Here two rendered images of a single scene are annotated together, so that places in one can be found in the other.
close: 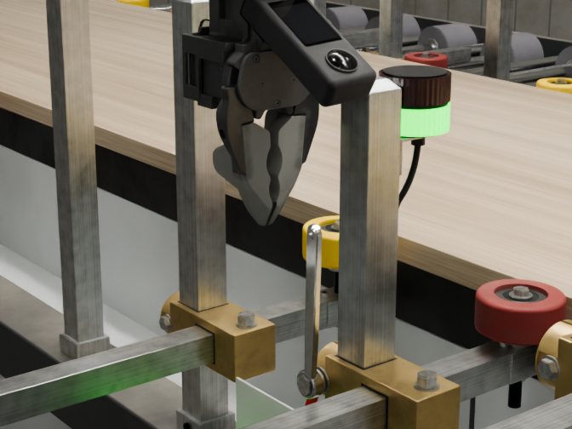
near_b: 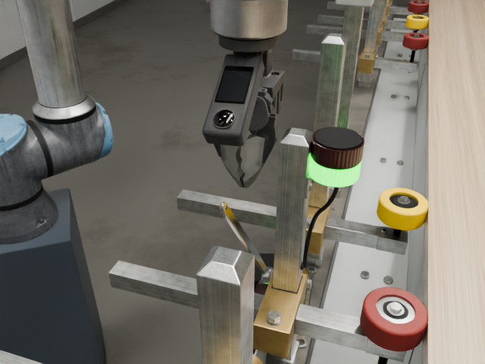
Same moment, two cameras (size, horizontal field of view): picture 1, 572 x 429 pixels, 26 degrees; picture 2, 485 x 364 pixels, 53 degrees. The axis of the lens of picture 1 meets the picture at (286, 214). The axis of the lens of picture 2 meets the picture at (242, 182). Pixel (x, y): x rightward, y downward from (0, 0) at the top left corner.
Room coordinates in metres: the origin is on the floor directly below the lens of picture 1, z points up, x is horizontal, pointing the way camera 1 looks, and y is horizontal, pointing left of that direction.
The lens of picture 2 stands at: (0.64, -0.45, 1.37)
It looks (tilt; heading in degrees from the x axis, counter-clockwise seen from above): 33 degrees down; 56
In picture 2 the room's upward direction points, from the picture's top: straight up
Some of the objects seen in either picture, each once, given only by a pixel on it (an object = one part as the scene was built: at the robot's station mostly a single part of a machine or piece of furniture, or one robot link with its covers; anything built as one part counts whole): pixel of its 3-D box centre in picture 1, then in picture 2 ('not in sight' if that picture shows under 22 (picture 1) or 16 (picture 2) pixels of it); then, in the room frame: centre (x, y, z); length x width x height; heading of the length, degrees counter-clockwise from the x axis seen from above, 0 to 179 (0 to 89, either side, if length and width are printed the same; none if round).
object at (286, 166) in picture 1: (267, 162); (258, 154); (0.98, 0.01, 1.04); 0.06 x 0.03 x 0.09; 38
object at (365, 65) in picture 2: not in sight; (367, 60); (1.95, 0.68, 0.80); 0.14 x 0.06 x 0.05; 38
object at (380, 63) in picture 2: not in sight; (352, 61); (1.91, 0.71, 0.80); 0.44 x 0.03 x 0.04; 128
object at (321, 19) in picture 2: not in sight; (367, 23); (2.30, 1.01, 0.81); 0.44 x 0.03 x 0.04; 128
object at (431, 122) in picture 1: (413, 115); (335, 165); (1.01, -0.11, 1.08); 0.06 x 0.06 x 0.02
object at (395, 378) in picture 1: (385, 391); (284, 305); (0.96, -0.08, 0.85); 0.14 x 0.06 x 0.05; 38
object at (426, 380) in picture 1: (426, 380); (273, 317); (0.92, -0.11, 0.88); 0.02 x 0.02 x 0.01
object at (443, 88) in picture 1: (414, 85); (337, 146); (1.01, -0.11, 1.10); 0.06 x 0.06 x 0.02
